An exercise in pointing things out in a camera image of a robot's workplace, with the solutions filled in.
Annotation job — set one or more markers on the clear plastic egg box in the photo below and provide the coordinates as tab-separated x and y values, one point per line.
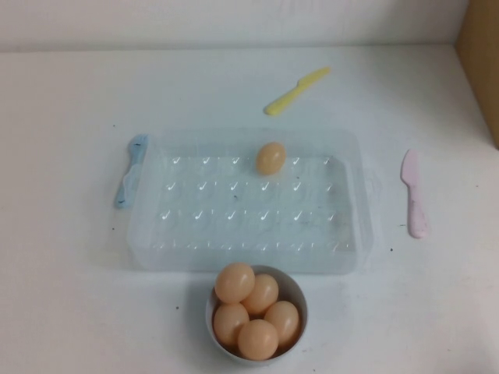
249	218

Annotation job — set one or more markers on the beige egg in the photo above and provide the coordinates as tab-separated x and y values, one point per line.
284	321
271	157
228	321
234	282
258	339
265	292

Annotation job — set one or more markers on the brown cardboard box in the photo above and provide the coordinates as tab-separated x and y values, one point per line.
481	70

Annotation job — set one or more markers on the yellow plastic knife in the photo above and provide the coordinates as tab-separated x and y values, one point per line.
292	93

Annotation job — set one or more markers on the white round bowl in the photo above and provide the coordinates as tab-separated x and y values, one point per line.
296	288

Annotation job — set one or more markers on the light blue plastic knife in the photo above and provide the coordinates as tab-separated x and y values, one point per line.
134	156

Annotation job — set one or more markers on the pink plastic knife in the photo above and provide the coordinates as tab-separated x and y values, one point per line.
414	195

